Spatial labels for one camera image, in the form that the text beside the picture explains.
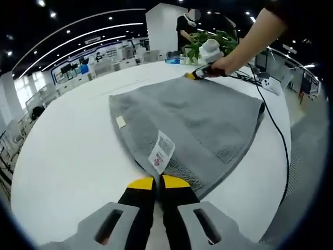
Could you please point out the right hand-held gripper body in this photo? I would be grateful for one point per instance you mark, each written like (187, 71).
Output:
(211, 50)

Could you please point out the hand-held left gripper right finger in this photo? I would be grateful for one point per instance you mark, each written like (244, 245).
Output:
(179, 213)

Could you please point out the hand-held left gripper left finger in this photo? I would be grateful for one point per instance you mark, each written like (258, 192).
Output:
(135, 213)

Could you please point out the grey towel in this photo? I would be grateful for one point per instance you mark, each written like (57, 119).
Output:
(195, 112)

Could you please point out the person's right hand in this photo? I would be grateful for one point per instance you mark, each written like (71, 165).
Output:
(227, 65)

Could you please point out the green potted plant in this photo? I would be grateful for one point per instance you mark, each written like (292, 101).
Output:
(226, 41)

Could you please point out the blue packet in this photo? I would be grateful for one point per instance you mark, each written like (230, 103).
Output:
(173, 61)

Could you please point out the white game controller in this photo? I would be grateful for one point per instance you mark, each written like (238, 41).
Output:
(271, 85)

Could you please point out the blue container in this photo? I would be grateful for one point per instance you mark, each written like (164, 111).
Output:
(84, 69)

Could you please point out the black bag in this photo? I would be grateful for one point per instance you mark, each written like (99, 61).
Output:
(37, 112)

